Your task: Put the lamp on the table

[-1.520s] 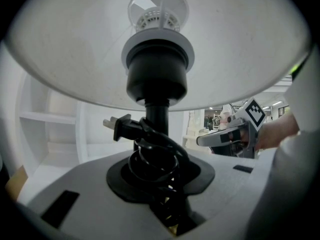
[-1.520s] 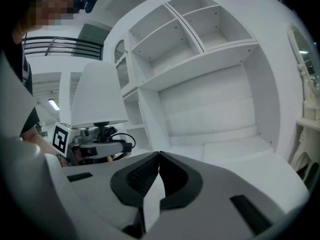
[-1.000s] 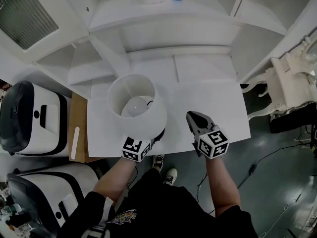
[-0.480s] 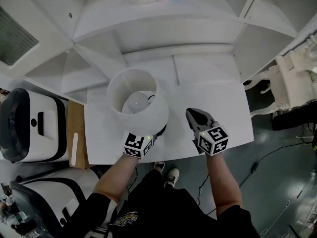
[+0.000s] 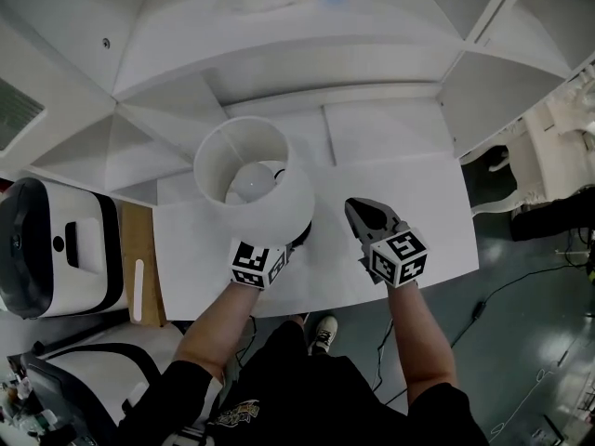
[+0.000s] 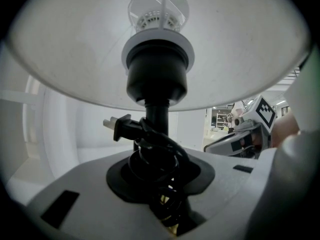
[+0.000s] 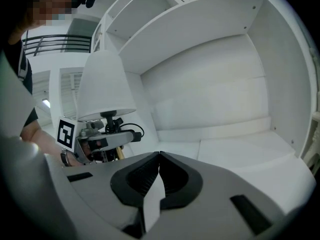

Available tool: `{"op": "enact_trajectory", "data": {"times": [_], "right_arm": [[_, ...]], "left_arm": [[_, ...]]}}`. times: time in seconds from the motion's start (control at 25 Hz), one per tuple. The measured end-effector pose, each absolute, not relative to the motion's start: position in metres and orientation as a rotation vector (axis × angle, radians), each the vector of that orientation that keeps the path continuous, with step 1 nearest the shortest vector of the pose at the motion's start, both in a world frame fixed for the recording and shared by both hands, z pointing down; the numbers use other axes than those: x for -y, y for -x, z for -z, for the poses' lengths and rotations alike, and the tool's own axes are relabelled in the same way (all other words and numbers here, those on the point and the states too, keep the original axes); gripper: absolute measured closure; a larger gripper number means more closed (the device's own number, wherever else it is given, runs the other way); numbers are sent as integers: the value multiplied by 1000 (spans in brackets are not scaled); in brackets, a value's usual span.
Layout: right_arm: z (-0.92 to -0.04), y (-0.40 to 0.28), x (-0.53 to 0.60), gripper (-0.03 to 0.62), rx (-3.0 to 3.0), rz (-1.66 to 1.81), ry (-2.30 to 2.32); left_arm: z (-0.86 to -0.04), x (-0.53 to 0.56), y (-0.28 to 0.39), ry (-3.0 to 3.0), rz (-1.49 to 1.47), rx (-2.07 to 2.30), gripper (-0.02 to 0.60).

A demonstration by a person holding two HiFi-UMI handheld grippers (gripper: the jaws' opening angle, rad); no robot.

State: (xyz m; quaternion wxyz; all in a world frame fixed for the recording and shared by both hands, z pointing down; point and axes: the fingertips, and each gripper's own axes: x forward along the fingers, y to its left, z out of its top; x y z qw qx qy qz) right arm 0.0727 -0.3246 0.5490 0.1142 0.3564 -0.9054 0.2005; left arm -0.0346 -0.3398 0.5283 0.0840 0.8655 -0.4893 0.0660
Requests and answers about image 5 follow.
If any white table top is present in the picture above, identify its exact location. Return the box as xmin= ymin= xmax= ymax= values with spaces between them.
xmin=151 ymin=99 xmax=481 ymax=322

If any wooden side board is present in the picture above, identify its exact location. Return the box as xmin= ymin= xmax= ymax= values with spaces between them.
xmin=119 ymin=201 xmax=167 ymax=328

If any white black mobile robot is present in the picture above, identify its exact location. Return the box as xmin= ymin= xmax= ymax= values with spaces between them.
xmin=0 ymin=177 xmax=129 ymax=321

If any person's right forearm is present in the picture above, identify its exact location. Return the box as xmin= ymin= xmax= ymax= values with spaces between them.
xmin=385 ymin=281 xmax=459 ymax=406

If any black floor cable with adapter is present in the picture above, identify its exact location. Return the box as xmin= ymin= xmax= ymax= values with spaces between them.
xmin=449 ymin=262 xmax=592 ymax=348

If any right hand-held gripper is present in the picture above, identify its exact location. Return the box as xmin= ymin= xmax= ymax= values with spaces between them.
xmin=344 ymin=197 xmax=430 ymax=290

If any white shelf unit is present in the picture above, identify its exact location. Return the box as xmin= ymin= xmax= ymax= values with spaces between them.
xmin=0 ymin=0 xmax=595 ymax=206

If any black bag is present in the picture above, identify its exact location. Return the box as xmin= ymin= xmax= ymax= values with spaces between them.
xmin=509 ymin=201 xmax=595 ymax=243

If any grey ribbed vent panel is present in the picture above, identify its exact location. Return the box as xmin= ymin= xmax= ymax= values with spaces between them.
xmin=0 ymin=76 xmax=48 ymax=153

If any black white machine housing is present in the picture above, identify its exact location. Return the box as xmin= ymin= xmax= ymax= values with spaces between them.
xmin=7 ymin=340 xmax=163 ymax=446

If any person's white shoe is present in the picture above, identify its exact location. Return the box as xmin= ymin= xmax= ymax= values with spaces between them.
xmin=308 ymin=314 xmax=339 ymax=356

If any person's left forearm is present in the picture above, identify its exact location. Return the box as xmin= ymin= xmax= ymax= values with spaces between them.
xmin=172 ymin=279 xmax=261 ymax=385

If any white floor cable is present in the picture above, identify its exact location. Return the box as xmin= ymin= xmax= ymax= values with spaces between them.
xmin=488 ymin=325 xmax=595 ymax=436

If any person's black shirt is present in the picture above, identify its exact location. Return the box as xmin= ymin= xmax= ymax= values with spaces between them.
xmin=117 ymin=318 xmax=490 ymax=446

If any white plastic strip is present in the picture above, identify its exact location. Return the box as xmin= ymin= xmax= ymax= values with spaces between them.
xmin=131 ymin=258 xmax=146 ymax=323

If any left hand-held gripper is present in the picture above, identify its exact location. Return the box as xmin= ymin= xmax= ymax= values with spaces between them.
xmin=229 ymin=238 xmax=297 ymax=292

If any white table lamp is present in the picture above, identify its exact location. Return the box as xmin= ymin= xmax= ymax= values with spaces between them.
xmin=192 ymin=116 xmax=316 ymax=253

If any ornate white chair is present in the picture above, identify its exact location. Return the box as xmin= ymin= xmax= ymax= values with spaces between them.
xmin=457 ymin=70 xmax=595 ymax=217

